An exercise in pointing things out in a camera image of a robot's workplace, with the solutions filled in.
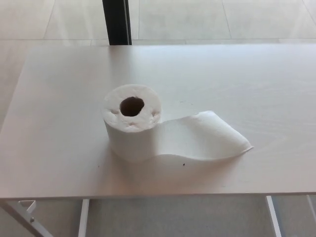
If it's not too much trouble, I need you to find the white toilet paper roll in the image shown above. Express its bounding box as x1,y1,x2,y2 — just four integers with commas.
102,83,255,162

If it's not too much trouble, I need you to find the black vertical pillar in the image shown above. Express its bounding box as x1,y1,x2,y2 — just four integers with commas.
102,0,133,46

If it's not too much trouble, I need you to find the white metal table leg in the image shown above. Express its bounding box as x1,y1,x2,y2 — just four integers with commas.
78,198,90,237
265,195,283,237
305,194,316,216

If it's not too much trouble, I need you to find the grey metal table leg frame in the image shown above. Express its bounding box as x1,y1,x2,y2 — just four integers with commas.
0,199,54,237

